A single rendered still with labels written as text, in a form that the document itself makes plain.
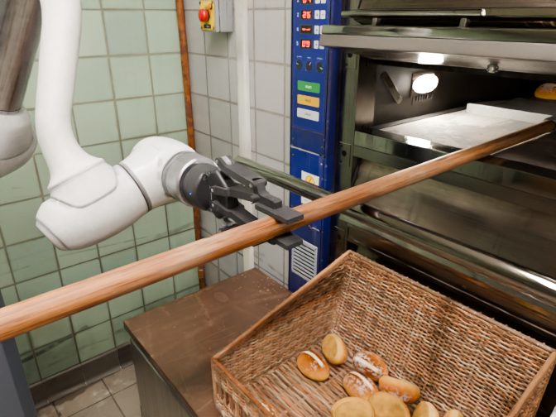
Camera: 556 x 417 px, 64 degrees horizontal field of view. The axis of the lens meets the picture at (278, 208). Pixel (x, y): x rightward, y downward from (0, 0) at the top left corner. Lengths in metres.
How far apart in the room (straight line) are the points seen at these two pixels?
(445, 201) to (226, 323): 0.75
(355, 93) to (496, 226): 0.47
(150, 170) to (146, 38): 1.08
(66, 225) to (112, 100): 1.07
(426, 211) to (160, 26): 1.21
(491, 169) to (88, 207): 0.78
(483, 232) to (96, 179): 0.79
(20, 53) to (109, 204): 0.50
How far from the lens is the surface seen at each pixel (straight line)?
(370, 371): 1.22
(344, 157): 1.26
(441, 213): 1.12
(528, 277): 0.62
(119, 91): 1.80
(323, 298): 1.28
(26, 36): 1.16
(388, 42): 0.95
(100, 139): 1.80
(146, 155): 0.82
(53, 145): 0.81
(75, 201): 0.78
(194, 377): 1.28
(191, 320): 1.47
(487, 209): 1.07
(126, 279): 0.50
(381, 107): 1.29
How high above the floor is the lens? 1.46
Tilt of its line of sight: 23 degrees down
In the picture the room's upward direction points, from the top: straight up
